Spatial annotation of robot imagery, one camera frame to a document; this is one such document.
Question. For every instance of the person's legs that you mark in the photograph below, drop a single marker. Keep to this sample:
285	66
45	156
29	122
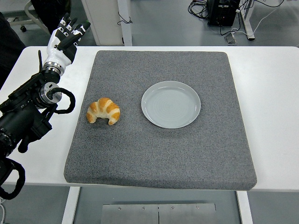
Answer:
44	11

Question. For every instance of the grey metal plate with screws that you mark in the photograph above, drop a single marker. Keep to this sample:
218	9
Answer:
158	213

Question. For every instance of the golden croissant bread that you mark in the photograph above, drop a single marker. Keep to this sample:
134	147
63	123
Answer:
105	109

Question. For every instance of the white cabinet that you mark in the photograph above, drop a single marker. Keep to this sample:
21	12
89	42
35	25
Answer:
105	21

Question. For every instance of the black computer case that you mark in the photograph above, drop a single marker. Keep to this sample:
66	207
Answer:
222	11

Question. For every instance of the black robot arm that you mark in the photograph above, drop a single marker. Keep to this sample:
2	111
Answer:
23	116

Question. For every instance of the white chair base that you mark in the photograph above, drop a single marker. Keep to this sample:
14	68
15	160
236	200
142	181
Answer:
28	9

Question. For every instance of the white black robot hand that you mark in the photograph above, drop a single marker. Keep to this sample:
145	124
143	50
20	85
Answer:
56	56

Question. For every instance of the white table leg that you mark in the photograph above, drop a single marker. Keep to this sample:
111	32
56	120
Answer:
245	207
69	205

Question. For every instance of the round grey plate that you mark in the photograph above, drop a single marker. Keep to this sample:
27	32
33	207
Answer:
171	105

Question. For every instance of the white desk leg with foot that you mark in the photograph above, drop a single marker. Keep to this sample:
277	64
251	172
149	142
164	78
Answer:
248	21

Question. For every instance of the grey speckled mat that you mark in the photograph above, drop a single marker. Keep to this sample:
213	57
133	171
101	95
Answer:
151	151

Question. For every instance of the clear plastic floor piece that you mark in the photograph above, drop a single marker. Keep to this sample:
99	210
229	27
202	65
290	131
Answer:
230	39

